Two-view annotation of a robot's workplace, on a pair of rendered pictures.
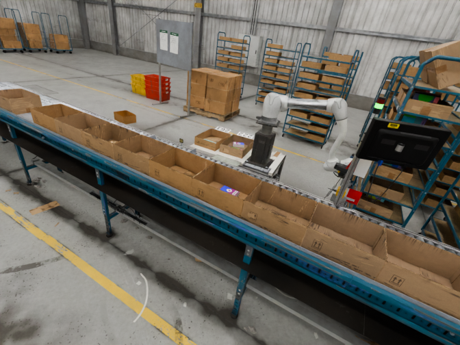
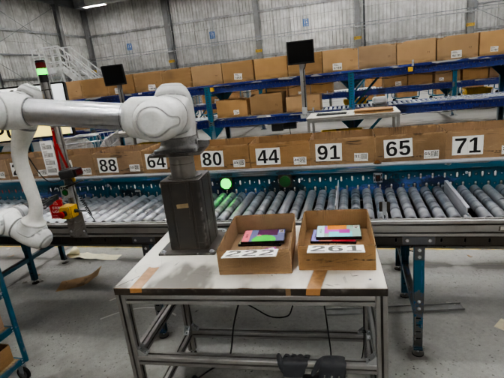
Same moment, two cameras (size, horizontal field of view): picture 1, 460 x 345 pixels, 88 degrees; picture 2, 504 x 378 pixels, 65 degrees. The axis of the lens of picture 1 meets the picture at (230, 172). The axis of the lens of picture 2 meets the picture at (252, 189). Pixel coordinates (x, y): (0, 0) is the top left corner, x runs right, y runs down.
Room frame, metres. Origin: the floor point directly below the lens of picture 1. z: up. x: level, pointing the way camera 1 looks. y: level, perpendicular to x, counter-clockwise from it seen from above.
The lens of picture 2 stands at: (4.09, -0.31, 1.47)
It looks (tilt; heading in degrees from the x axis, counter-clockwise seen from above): 16 degrees down; 170
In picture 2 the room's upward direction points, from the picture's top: 6 degrees counter-clockwise
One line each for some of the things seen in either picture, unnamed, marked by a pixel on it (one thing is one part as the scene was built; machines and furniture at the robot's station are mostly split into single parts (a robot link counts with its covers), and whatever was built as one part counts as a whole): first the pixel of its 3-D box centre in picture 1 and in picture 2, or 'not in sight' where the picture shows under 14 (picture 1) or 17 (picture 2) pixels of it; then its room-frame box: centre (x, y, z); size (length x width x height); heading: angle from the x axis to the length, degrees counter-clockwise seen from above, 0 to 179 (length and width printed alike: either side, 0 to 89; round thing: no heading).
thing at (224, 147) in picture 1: (237, 145); (259, 241); (2.58, -0.04, 0.80); 0.38 x 0.28 x 0.10; 160
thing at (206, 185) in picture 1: (226, 189); (227, 154); (1.39, 0.01, 0.96); 0.39 x 0.29 x 0.17; 65
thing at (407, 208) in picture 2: not in sight; (406, 204); (2.28, 0.82, 0.72); 0.52 x 0.05 x 0.05; 155
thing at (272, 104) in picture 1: (272, 104); (174, 109); (2.38, -0.31, 1.37); 0.18 x 0.16 x 0.22; 165
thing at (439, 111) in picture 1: (424, 105); not in sight; (2.18, -1.56, 1.59); 0.40 x 0.30 x 0.10; 155
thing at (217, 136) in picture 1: (213, 139); (335, 236); (2.67, 0.26, 0.80); 0.38 x 0.28 x 0.10; 157
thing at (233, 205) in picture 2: not in sight; (232, 208); (1.86, -0.06, 0.72); 0.52 x 0.05 x 0.05; 155
